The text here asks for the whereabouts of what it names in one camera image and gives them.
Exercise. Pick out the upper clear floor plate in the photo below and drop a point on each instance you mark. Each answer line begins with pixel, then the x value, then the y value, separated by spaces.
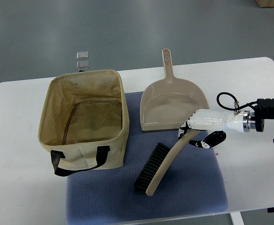
pixel 82 55

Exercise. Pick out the beige brush with black bristles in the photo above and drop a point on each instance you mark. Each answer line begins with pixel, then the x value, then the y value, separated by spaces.
pixel 158 163

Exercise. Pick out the white table leg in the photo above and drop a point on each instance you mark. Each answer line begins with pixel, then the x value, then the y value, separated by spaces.
pixel 236 218

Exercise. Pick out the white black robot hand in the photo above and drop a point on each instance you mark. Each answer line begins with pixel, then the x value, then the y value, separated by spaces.
pixel 216 121

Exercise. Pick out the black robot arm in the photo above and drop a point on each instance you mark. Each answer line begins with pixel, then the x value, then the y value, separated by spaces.
pixel 253 113

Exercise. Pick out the beige fabric storage bag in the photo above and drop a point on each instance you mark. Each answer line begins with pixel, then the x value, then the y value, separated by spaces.
pixel 84 123

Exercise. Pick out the cardboard box corner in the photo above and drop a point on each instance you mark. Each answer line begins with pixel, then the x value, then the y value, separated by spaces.
pixel 265 3

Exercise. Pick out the beige plastic dustpan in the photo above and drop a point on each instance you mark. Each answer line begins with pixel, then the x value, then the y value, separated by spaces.
pixel 167 103

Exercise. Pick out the blue quilted mat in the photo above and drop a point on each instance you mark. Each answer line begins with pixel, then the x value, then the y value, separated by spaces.
pixel 192 185

